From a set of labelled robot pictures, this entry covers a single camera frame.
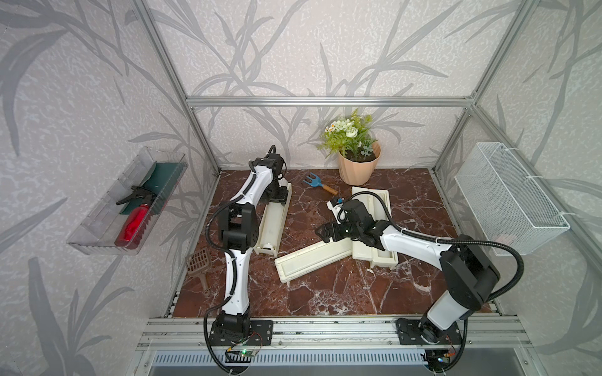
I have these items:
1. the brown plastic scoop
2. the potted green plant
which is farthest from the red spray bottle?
the potted green plant

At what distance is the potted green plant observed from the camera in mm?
953

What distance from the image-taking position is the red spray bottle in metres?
0.57

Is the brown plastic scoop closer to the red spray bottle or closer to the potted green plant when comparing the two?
the red spray bottle

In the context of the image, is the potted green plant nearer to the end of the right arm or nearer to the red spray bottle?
the end of the right arm

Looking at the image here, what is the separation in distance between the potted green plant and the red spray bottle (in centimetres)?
65
